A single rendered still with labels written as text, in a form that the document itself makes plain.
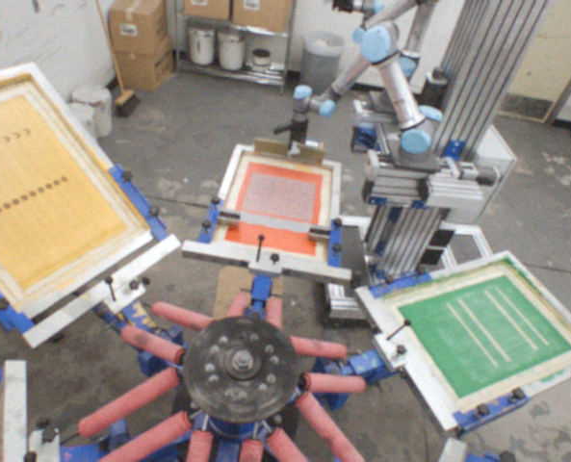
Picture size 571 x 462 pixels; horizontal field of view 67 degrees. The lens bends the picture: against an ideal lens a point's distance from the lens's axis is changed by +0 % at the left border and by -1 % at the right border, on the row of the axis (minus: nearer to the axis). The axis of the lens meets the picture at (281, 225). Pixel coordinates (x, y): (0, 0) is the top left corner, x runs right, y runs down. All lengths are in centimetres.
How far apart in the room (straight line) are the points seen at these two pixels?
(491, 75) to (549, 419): 200
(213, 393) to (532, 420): 229
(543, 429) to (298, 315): 155
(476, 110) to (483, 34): 36
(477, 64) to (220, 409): 173
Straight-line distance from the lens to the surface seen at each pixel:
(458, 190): 217
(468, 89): 221
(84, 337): 283
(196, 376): 114
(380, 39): 179
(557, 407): 324
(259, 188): 219
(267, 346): 118
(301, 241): 195
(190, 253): 176
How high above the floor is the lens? 233
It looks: 43 degrees down
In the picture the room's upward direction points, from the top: 10 degrees clockwise
